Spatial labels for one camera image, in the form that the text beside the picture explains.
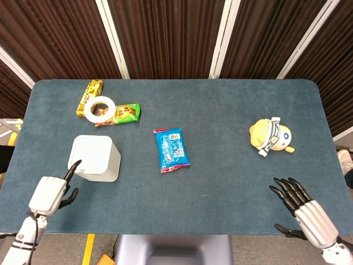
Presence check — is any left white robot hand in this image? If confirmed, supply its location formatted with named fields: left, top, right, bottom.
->
left=28, top=159, right=83, bottom=218

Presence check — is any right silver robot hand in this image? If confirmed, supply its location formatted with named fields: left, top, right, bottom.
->
left=269, top=177, right=339, bottom=248

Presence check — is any white plastic container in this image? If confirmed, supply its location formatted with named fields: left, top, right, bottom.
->
left=67, top=134, right=122, bottom=183

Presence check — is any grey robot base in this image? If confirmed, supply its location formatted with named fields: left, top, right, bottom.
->
left=114, top=234, right=234, bottom=265

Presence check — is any white shoe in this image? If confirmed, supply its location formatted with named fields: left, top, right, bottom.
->
left=337, top=149, right=353, bottom=176

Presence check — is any orange box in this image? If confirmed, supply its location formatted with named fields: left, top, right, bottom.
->
left=96, top=253, right=116, bottom=265

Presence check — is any yellow plush duck toy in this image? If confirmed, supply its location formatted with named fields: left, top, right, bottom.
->
left=249, top=116, right=296, bottom=157

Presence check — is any white tape roll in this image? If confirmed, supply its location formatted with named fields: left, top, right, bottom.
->
left=84, top=96, right=117, bottom=123

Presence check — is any yellow snack packet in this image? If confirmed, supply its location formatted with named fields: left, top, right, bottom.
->
left=76, top=79, right=105, bottom=118

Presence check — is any green snack packet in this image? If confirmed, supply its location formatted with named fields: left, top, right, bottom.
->
left=94, top=103, right=142, bottom=128

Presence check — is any blue snack packet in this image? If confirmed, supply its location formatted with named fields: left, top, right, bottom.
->
left=153, top=128, right=191, bottom=174

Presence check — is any blue felt table mat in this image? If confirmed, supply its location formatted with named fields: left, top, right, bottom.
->
left=0, top=79, right=353, bottom=236

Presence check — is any white metal frame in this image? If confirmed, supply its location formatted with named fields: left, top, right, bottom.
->
left=0, top=118, right=24, bottom=139

